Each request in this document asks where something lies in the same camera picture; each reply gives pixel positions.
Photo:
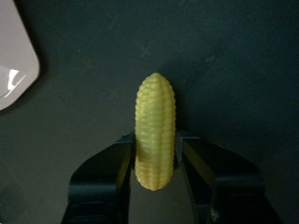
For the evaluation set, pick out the pink plastic plate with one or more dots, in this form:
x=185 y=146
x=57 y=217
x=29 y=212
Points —
x=15 y=61

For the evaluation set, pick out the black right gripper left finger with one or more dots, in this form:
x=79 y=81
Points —
x=101 y=178

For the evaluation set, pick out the yellow toy corn cob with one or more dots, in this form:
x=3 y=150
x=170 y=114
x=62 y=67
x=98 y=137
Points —
x=155 y=131

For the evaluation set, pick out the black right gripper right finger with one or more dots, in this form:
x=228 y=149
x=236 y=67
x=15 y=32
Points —
x=230 y=183

